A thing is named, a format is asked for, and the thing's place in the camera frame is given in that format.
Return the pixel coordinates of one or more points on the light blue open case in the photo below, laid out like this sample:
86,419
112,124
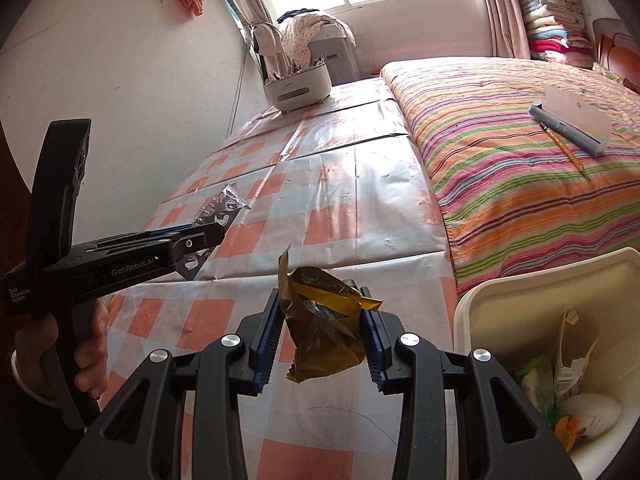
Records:
570,120

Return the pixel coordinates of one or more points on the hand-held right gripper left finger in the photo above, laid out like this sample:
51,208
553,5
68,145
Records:
265,345

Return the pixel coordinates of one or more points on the person's left forearm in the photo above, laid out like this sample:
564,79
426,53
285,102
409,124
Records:
30,385

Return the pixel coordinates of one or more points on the silver blister pack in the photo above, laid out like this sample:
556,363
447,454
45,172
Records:
220,205

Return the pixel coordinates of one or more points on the wooden pencil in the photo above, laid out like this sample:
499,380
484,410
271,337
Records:
565,150

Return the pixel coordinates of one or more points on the dotted white cloth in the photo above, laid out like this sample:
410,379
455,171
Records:
305,30

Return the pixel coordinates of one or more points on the white and red carton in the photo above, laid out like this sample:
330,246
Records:
575,360

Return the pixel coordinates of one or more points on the yellow foil packet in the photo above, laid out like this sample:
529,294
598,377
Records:
320,345

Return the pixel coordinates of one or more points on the cream plastic bin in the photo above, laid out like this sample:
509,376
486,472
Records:
510,300

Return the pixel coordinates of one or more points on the floral pillow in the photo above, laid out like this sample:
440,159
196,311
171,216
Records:
607,71

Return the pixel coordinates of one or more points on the white plush toy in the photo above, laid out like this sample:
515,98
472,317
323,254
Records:
590,410

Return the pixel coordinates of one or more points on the white desk organiser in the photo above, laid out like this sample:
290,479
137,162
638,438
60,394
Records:
300,90

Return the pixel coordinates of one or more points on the white arched stand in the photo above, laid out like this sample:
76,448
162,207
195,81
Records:
272,36

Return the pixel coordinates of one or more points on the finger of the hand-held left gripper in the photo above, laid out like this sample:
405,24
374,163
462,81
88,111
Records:
167,232
200,241

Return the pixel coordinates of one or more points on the grey floor appliance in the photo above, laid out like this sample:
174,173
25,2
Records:
335,60

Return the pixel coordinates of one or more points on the green snack packet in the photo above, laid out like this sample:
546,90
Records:
537,380

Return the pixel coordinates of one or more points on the person's left hand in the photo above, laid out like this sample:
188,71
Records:
92,360

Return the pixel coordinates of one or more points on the wooden bed headboard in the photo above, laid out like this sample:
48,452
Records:
617,50

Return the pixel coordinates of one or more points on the stack of folded quilts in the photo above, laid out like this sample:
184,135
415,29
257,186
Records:
550,15

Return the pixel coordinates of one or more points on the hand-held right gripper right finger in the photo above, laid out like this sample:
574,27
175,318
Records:
375,355

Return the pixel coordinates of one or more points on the bed with striped cover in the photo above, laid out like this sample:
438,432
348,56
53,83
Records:
500,170

